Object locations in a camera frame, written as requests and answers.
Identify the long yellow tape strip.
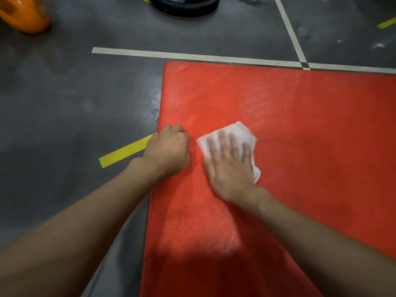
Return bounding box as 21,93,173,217
99,134,154,169

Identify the white wet wipe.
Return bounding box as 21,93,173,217
196,121,262,184

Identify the person's left hand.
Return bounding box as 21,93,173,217
142,124,191,180

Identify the person's right forearm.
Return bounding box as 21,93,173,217
250,188,396,297

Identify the red mat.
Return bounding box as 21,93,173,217
139,61,396,297

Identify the black weight plate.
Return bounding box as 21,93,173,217
149,0,222,17

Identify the person's left forearm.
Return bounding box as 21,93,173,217
0,157,161,297

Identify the orange kettlebell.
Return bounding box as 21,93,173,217
0,0,51,34

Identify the person's right hand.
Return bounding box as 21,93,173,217
204,130,270,210

